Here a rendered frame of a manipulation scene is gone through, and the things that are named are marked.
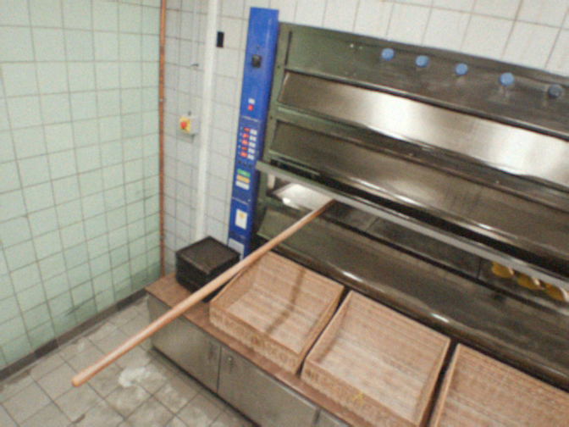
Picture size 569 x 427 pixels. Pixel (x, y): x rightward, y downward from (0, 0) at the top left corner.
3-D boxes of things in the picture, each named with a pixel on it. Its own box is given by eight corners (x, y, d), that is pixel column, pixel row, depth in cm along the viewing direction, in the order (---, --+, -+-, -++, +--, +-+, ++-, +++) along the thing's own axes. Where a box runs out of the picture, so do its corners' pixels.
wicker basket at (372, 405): (339, 324, 205) (350, 288, 193) (432, 374, 182) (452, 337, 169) (297, 379, 167) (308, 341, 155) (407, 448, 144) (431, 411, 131)
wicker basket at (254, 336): (257, 280, 230) (262, 246, 217) (334, 321, 207) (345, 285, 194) (207, 323, 191) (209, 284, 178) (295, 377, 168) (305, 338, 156)
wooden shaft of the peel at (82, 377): (76, 391, 85) (74, 384, 84) (69, 385, 87) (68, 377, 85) (343, 197, 220) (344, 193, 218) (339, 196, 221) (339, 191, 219)
